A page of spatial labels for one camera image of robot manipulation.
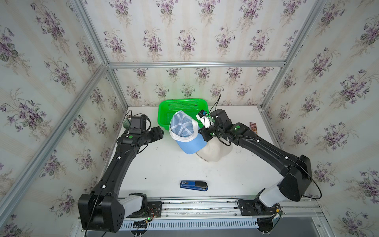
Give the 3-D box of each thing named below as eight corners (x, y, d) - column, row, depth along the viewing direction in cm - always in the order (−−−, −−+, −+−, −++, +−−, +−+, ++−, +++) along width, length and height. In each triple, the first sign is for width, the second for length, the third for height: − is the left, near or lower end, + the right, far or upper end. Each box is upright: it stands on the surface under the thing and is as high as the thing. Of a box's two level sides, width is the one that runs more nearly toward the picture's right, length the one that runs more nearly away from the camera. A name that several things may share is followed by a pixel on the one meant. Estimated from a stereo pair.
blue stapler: (179, 189, 82) (179, 186, 78) (180, 182, 84) (180, 179, 80) (207, 191, 81) (208, 188, 77) (207, 184, 84) (207, 181, 80)
